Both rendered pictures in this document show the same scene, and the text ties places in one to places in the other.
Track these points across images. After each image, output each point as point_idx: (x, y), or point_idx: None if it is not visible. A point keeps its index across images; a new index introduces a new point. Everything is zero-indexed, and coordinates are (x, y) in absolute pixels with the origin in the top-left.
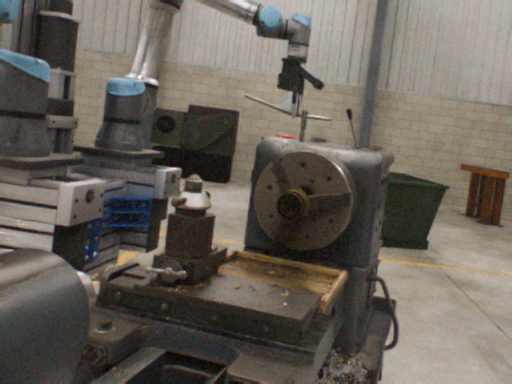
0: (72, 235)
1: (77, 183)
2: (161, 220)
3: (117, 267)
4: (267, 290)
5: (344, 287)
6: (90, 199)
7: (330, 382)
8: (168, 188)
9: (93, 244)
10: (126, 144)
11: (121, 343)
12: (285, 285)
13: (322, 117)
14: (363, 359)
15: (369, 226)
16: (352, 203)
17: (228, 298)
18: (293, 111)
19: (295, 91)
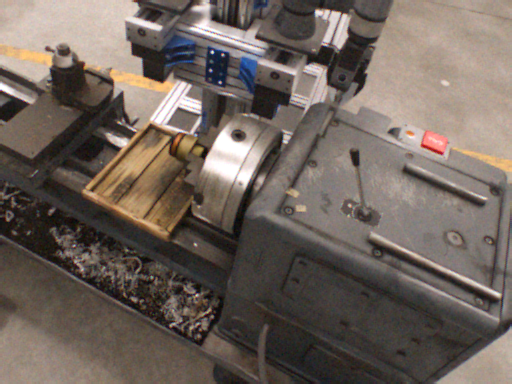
0: (148, 49)
1: (136, 20)
2: (275, 102)
3: (97, 71)
4: (43, 131)
5: (227, 276)
6: (142, 34)
7: (164, 285)
8: (264, 79)
9: (217, 75)
10: (276, 25)
11: (39, 89)
12: (140, 180)
13: (321, 125)
14: (226, 345)
15: (235, 260)
16: (202, 206)
17: (32, 111)
18: (329, 94)
19: (327, 69)
